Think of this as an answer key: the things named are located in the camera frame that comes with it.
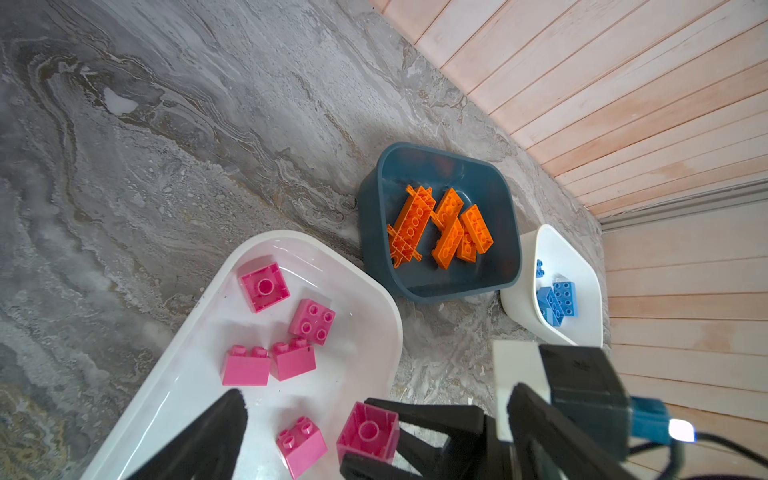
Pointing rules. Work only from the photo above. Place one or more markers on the orange lego brick top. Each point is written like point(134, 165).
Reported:
point(449, 208)

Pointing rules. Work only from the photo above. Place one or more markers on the white bin back right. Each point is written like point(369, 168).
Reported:
point(561, 262)

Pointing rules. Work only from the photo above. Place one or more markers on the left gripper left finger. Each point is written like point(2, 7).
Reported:
point(207, 449)

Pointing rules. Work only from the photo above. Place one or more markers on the white bin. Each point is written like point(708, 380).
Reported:
point(561, 262)
point(358, 361)

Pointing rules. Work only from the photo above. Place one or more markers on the pink lego cube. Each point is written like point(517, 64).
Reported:
point(262, 285)
point(301, 446)

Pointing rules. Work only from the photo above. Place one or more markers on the white bin left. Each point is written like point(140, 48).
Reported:
point(358, 361)

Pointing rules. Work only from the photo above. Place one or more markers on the teal plastic bin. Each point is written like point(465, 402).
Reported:
point(382, 195)

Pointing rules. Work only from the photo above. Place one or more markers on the long orange lego stack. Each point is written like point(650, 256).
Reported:
point(406, 234)

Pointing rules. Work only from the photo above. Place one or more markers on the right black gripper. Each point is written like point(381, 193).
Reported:
point(473, 450)

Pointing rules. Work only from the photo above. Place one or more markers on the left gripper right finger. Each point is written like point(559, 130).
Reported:
point(548, 444)

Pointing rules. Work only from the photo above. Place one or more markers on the orange lego brick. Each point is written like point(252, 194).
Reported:
point(476, 227)
point(448, 243)
point(449, 208)
point(467, 250)

